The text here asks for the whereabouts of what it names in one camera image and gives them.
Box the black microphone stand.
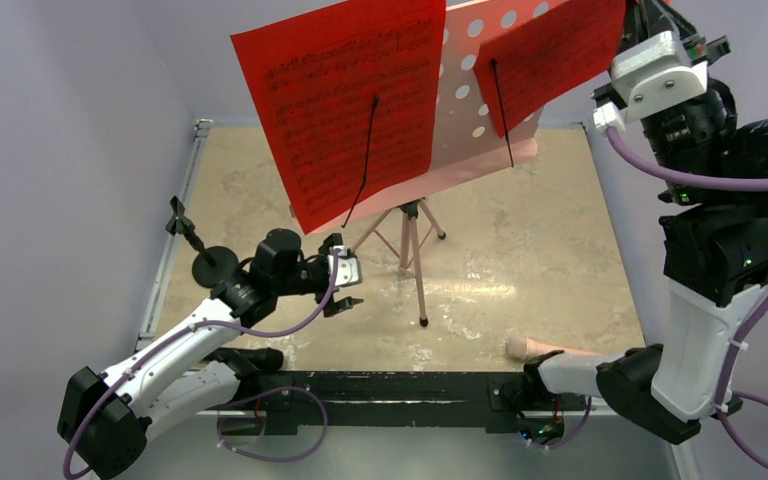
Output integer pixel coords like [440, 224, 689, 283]
[165, 196, 239, 289]

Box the red sheet music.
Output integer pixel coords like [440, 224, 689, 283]
[473, 0, 626, 138]
[231, 0, 446, 233]

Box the pink microphone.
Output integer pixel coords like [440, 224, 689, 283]
[505, 335, 602, 361]

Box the pink music stand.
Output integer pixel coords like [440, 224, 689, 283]
[349, 1, 558, 327]

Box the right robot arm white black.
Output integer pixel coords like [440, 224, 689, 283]
[521, 1, 768, 445]

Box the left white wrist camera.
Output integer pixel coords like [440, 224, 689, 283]
[327, 245, 363, 288]

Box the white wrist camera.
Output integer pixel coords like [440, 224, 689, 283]
[592, 31, 730, 132]
[327, 245, 363, 288]

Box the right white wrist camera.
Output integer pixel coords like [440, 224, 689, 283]
[592, 31, 730, 132]

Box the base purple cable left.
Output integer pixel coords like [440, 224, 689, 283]
[216, 386, 330, 463]

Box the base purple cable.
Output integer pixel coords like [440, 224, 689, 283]
[523, 397, 594, 453]
[216, 386, 330, 463]

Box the aluminium frame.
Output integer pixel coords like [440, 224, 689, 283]
[82, 119, 700, 480]

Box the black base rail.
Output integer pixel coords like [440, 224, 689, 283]
[228, 371, 586, 435]

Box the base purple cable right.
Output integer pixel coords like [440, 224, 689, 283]
[523, 397, 594, 453]

